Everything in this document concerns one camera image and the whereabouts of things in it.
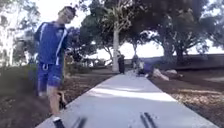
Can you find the white trunk tree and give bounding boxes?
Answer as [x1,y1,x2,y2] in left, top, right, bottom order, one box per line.
[99,0,135,73]

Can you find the robot's own part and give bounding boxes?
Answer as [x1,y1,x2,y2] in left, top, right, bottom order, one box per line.
[139,111,158,128]

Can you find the grey concrete path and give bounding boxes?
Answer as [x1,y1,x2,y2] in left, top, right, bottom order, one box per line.
[34,71,220,128]

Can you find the pale trees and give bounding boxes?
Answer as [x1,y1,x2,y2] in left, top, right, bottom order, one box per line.
[0,0,42,68]

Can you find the brown mulch bed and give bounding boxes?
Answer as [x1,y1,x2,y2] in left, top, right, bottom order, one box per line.
[0,69,115,128]
[149,69,224,128]

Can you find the person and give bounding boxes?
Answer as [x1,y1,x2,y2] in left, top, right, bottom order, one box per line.
[32,5,79,128]
[135,58,156,78]
[116,50,126,75]

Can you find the dark raised bank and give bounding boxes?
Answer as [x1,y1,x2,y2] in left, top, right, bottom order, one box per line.
[155,53,224,71]

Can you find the large dark trees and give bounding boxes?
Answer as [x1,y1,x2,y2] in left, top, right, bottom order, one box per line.
[77,0,224,65]

